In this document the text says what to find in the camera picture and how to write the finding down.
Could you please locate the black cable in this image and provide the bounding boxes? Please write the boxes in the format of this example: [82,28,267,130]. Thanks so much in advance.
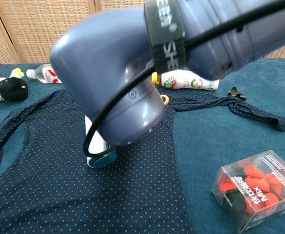
[83,0,285,158]

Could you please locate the teal lint roller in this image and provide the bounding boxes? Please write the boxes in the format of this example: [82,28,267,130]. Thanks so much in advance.
[84,94,170,169]

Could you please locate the white drink bottle yellow cap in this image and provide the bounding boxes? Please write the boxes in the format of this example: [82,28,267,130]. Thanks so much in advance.
[151,69,220,91]

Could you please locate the teal blue tablecloth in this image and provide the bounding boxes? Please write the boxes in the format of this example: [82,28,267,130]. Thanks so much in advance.
[0,58,285,234]

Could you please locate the clear plastic water bottle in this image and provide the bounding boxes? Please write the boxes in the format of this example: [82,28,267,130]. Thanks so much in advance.
[26,64,62,84]

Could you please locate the clear box of red cups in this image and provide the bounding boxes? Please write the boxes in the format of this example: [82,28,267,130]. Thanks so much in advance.
[211,150,285,234]

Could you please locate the black white plush toy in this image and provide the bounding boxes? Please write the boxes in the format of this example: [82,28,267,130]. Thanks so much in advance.
[0,68,29,107]

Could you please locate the black velcro strap white print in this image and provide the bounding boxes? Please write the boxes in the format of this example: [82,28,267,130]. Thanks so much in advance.
[143,0,188,74]

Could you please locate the navy polka dot shirt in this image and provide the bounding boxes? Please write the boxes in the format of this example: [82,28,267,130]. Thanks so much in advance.
[0,89,285,234]

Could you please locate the woven rattan folding screen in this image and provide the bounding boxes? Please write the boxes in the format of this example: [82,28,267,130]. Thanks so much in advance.
[0,0,285,66]

